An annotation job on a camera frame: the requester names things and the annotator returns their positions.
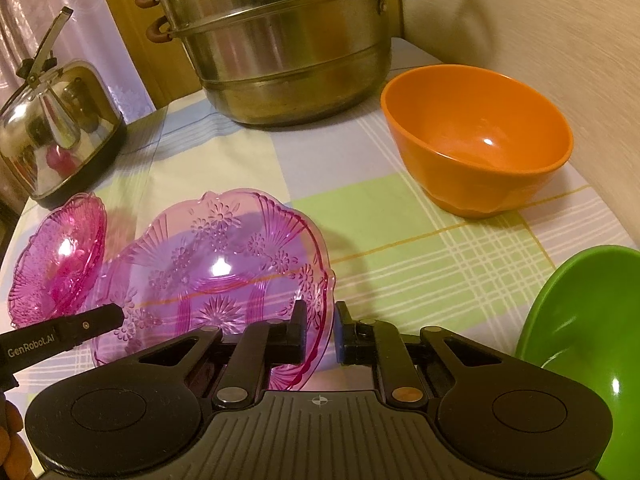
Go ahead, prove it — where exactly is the green plastic bowl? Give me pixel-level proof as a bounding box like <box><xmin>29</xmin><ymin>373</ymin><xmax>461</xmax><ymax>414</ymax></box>
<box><xmin>515</xmin><ymin>244</ymin><xmax>640</xmax><ymax>480</ymax></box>

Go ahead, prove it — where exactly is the pink lace curtain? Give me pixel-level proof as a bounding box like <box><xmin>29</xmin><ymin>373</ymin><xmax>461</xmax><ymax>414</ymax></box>
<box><xmin>0</xmin><ymin>0</ymin><xmax>157</xmax><ymax>123</ymax></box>

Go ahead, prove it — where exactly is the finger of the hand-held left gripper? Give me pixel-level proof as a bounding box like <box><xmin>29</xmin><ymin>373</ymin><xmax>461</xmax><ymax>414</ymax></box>
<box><xmin>61</xmin><ymin>304</ymin><xmax>125</xmax><ymax>352</ymax></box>

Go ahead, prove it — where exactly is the large pink glass bowl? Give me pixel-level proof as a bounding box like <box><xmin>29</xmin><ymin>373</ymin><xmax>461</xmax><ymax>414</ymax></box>
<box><xmin>90</xmin><ymin>187</ymin><xmax>337</xmax><ymax>392</ymax></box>

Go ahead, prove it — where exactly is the person's left hand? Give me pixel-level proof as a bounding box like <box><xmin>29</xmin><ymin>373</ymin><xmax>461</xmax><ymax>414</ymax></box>
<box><xmin>0</xmin><ymin>394</ymin><xmax>25</xmax><ymax>475</ymax></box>

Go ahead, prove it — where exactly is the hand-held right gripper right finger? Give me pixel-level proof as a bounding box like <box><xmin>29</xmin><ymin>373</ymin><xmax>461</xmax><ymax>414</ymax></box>
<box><xmin>334</xmin><ymin>301</ymin><xmax>506</xmax><ymax>407</ymax></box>

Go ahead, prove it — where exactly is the stainless steel steamer pot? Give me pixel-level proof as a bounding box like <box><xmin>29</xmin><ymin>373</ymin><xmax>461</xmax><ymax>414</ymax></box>
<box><xmin>137</xmin><ymin>0</ymin><xmax>443</xmax><ymax>128</ymax></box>

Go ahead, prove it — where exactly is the orange plastic bowl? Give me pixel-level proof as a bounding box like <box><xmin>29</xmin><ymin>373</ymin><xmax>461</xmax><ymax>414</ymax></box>
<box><xmin>380</xmin><ymin>63</ymin><xmax>574</xmax><ymax>219</ymax></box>

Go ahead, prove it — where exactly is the small pink glass bowl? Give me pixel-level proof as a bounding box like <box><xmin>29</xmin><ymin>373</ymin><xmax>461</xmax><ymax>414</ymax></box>
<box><xmin>9</xmin><ymin>191</ymin><xmax>109</xmax><ymax>331</ymax></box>

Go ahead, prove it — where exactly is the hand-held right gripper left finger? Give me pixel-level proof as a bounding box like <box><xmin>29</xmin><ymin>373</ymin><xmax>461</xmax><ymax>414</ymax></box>
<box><xmin>127</xmin><ymin>300</ymin><xmax>307</xmax><ymax>408</ymax></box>

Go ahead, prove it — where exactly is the stainless steel kettle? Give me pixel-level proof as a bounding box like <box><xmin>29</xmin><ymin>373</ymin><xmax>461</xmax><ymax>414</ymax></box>
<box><xmin>0</xmin><ymin>7</ymin><xmax>128</xmax><ymax>211</ymax></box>

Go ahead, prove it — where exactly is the checked pastel tablecloth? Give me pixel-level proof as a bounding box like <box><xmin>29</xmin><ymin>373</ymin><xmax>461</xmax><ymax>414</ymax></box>
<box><xmin>0</xmin><ymin>37</ymin><xmax>640</xmax><ymax>411</ymax></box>

